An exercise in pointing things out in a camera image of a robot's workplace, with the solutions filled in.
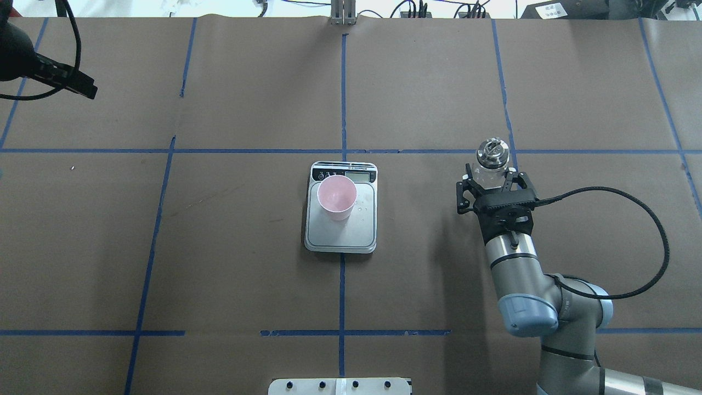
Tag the silver digital kitchen scale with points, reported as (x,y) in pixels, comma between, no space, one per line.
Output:
(359,232)

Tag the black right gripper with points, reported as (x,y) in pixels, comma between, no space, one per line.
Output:
(464,195)

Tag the clear glass sauce bottle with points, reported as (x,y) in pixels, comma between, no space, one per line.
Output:
(492,160)

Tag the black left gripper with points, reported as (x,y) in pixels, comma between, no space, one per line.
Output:
(15,48)

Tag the black box with label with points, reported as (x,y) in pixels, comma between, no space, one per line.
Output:
(577,10)

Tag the aluminium frame post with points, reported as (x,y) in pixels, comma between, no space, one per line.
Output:
(343,12)

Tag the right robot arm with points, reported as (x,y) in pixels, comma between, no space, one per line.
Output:
(564,312)

